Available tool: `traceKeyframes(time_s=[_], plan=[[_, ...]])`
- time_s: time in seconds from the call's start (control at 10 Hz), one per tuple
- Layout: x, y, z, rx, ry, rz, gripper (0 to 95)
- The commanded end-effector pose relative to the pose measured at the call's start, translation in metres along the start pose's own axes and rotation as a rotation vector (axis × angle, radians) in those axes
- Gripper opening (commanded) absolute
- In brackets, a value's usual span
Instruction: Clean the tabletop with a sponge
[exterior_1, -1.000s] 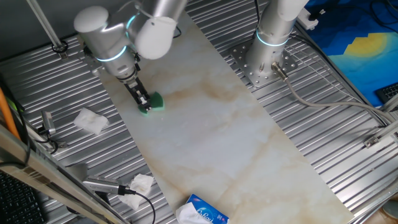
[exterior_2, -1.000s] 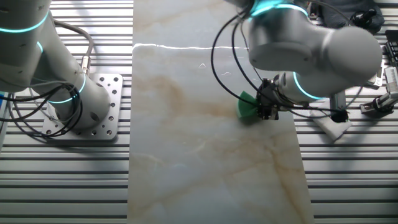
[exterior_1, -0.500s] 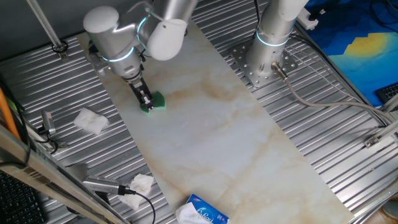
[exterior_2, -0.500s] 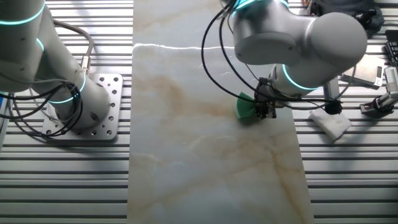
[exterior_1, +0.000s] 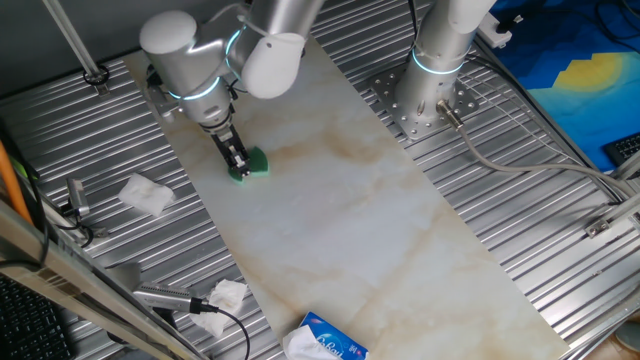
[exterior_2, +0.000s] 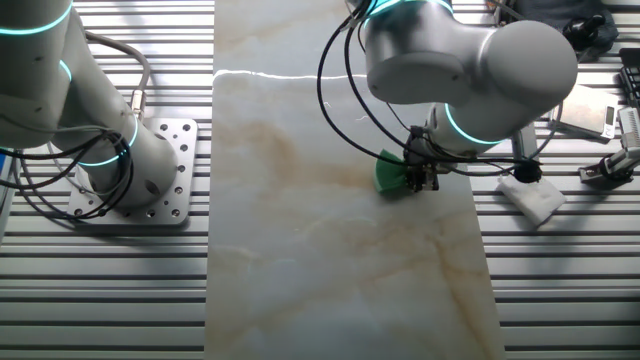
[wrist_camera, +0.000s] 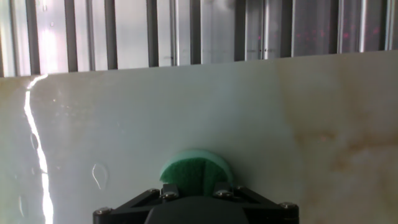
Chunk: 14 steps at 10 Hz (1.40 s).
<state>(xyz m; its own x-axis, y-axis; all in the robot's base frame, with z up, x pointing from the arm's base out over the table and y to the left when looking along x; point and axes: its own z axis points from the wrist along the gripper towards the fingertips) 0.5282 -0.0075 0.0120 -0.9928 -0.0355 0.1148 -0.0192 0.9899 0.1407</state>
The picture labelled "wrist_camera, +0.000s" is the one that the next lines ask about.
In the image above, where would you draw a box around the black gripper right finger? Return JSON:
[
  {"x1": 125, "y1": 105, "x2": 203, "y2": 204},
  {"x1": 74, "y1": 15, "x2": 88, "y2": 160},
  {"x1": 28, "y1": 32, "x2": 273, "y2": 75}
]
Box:
[{"x1": 213, "y1": 182, "x2": 300, "y2": 224}]

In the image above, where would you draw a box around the green sponge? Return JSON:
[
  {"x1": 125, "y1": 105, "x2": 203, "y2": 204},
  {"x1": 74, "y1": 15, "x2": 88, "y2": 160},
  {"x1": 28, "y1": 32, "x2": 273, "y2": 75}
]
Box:
[{"x1": 159, "y1": 148, "x2": 234, "y2": 196}]

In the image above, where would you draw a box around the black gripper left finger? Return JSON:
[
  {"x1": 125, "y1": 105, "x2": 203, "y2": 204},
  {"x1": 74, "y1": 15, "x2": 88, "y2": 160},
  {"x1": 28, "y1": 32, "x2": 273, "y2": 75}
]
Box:
[{"x1": 92, "y1": 182, "x2": 181, "y2": 224}]

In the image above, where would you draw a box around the beige marble slab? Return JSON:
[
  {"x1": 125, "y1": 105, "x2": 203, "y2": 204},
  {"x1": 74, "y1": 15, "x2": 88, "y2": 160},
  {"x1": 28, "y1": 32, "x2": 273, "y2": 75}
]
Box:
[{"x1": 0, "y1": 49, "x2": 398, "y2": 224}]

